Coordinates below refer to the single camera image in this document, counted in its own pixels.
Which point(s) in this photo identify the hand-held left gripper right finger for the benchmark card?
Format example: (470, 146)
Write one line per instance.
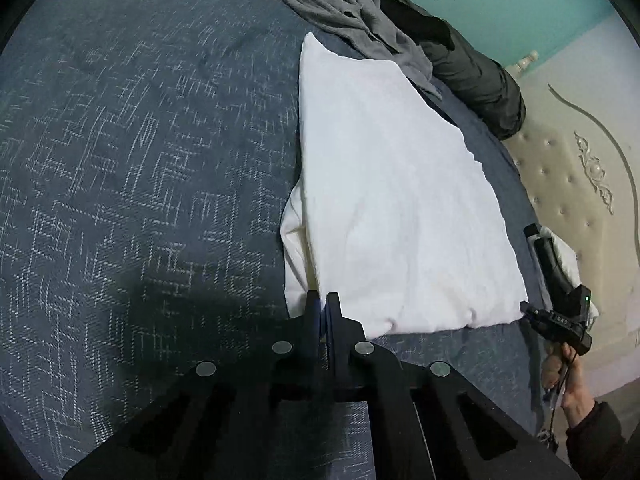
(335, 320)

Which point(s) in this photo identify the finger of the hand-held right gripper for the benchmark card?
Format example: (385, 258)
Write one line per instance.
(534, 314)

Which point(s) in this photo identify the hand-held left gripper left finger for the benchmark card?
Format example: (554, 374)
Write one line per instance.
(310, 320)

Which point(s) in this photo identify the white polo shirt black trim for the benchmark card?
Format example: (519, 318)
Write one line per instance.
(390, 185)

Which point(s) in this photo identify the person's right forearm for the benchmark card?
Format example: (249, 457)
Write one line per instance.
(595, 440)

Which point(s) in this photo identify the person's right hand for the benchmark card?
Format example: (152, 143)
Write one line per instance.
(575, 390)

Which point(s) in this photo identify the cream bed headboard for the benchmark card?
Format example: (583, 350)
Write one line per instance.
(565, 185)

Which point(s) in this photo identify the dark grey rolled duvet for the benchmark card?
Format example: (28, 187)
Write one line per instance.
(480, 85)

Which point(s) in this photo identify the crumpled grey garment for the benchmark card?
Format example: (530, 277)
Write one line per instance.
(340, 5)

